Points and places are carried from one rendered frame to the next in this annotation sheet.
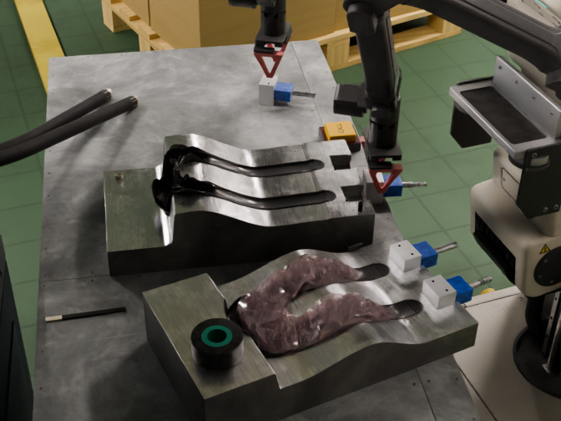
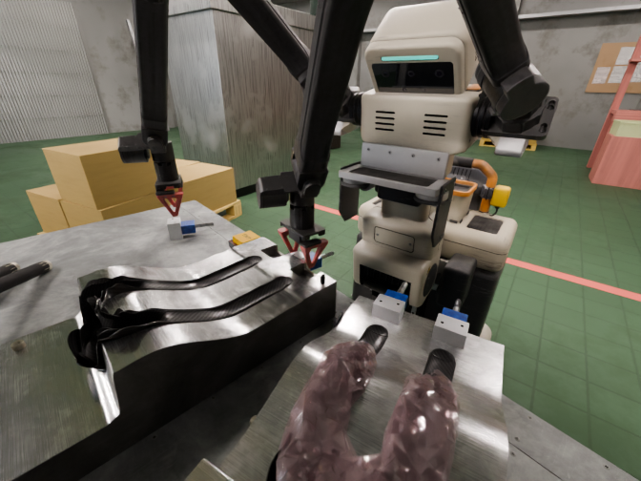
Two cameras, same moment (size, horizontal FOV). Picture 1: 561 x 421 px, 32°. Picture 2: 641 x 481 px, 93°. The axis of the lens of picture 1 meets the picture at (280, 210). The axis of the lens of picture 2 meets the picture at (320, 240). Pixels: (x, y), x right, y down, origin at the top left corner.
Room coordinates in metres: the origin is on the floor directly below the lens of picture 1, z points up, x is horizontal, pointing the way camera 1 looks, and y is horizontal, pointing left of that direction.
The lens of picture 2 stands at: (1.05, 0.12, 1.23)
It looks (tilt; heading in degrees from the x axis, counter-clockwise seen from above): 27 degrees down; 327
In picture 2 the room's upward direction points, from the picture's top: 1 degrees clockwise
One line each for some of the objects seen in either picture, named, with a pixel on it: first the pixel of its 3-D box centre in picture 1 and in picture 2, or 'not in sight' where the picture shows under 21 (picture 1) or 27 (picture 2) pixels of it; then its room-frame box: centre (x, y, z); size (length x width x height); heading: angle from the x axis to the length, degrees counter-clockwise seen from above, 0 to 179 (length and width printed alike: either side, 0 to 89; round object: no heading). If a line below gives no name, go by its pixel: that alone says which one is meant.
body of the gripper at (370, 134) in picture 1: (382, 133); (301, 217); (1.63, -0.20, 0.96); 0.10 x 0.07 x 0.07; 5
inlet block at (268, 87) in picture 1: (287, 92); (192, 226); (2.01, -0.01, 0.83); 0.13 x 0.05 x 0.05; 79
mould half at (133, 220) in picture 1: (234, 195); (185, 313); (1.53, 0.09, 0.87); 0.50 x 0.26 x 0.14; 100
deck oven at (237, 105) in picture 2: not in sight; (243, 103); (5.26, -1.39, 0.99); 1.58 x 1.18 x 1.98; 111
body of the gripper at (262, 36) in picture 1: (273, 23); (167, 173); (2.01, 0.02, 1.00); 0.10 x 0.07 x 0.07; 169
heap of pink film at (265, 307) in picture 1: (312, 297); (373, 410); (1.20, -0.06, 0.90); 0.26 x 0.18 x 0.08; 117
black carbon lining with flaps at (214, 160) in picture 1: (242, 176); (191, 289); (1.53, 0.07, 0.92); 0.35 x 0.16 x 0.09; 100
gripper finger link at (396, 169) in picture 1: (381, 169); (308, 248); (1.60, -0.20, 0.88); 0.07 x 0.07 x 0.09; 5
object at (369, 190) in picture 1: (395, 185); (314, 260); (1.63, -0.24, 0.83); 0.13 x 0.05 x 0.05; 95
